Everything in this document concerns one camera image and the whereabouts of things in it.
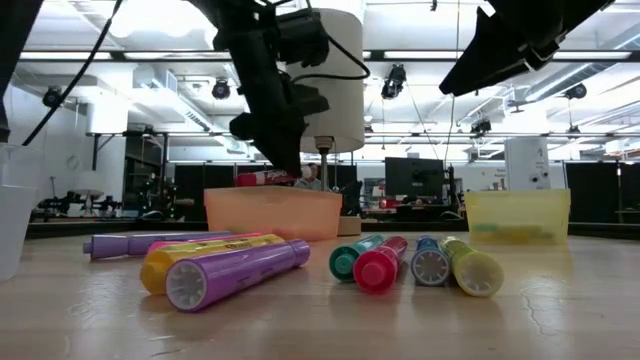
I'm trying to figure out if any black aluminium table frame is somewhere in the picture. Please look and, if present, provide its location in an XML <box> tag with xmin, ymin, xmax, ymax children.
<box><xmin>24</xmin><ymin>219</ymin><xmax>640</xmax><ymax>241</ymax></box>

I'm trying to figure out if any pink highlighter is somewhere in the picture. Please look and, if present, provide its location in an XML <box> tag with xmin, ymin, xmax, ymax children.
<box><xmin>146</xmin><ymin>231</ymin><xmax>264</xmax><ymax>254</ymax></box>

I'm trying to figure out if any yellow plastic bin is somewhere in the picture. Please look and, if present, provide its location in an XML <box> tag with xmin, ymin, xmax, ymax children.
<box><xmin>463</xmin><ymin>188</ymin><xmax>572</xmax><ymax>246</ymax></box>

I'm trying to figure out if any yellow highlighter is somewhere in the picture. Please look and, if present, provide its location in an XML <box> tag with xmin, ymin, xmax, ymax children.
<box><xmin>440</xmin><ymin>236</ymin><xmax>505</xmax><ymax>299</ymax></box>
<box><xmin>167</xmin><ymin>236</ymin><xmax>274</xmax><ymax>250</ymax></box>

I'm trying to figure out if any person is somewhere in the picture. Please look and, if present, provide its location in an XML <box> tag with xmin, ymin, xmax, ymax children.
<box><xmin>294</xmin><ymin>163</ymin><xmax>324</xmax><ymax>191</ymax></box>

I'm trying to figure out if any black monitor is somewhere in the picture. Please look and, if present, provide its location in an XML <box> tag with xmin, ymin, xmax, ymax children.
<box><xmin>384</xmin><ymin>157</ymin><xmax>445</xmax><ymax>204</ymax></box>

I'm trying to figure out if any blue highlighter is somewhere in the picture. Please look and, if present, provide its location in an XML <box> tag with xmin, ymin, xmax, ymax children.
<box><xmin>409</xmin><ymin>235</ymin><xmax>450</xmax><ymax>288</ymax></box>

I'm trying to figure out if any orange plastic bin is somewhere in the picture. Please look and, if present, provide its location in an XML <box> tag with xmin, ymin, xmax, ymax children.
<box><xmin>203</xmin><ymin>185</ymin><xmax>344</xmax><ymax>242</ymax></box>

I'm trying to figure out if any black background robot equipment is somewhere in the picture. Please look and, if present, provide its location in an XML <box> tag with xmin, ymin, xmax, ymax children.
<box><xmin>29</xmin><ymin>189</ymin><xmax>171</xmax><ymax>221</ymax></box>

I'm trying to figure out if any red dry-erase marker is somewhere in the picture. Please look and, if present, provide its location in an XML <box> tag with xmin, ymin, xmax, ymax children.
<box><xmin>233</xmin><ymin>168</ymin><xmax>297</xmax><ymax>188</ymax></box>

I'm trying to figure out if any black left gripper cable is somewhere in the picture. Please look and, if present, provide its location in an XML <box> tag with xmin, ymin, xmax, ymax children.
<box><xmin>292</xmin><ymin>29</ymin><xmax>372</xmax><ymax>84</ymax></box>

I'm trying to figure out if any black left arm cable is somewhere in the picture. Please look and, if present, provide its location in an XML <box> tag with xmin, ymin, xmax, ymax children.
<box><xmin>20</xmin><ymin>0</ymin><xmax>125</xmax><ymax>147</ymax></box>

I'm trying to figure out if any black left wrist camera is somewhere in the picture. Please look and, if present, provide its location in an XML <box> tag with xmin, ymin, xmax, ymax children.
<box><xmin>274</xmin><ymin>8</ymin><xmax>331</xmax><ymax>69</ymax></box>

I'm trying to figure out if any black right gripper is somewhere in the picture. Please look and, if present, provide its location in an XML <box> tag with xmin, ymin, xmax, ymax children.
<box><xmin>439</xmin><ymin>0</ymin><xmax>616</xmax><ymax>97</ymax></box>

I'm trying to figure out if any white device box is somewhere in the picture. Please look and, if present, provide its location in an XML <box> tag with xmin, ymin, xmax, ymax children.
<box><xmin>503</xmin><ymin>137</ymin><xmax>551</xmax><ymax>191</ymax></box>

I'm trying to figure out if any clear plastic bin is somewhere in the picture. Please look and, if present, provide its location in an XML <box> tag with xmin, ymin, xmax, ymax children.
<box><xmin>0</xmin><ymin>144</ymin><xmax>45</xmax><ymax>282</ymax></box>

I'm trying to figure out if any teal highlighter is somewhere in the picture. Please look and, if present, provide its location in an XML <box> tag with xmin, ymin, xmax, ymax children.
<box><xmin>328</xmin><ymin>233</ymin><xmax>386</xmax><ymax>284</ymax></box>

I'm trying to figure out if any purple highlighter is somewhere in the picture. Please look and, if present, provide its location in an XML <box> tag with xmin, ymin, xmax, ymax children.
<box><xmin>82</xmin><ymin>230</ymin><xmax>235</xmax><ymax>261</ymax></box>
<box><xmin>164</xmin><ymin>238</ymin><xmax>312</xmax><ymax>313</ymax></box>

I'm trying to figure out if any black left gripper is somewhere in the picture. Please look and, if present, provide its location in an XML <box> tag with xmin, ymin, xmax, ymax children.
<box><xmin>229</xmin><ymin>47</ymin><xmax>331</xmax><ymax>177</ymax></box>

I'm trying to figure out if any red highlighter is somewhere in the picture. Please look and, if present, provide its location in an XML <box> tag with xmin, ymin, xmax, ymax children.
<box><xmin>352</xmin><ymin>235</ymin><xmax>410</xmax><ymax>295</ymax></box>

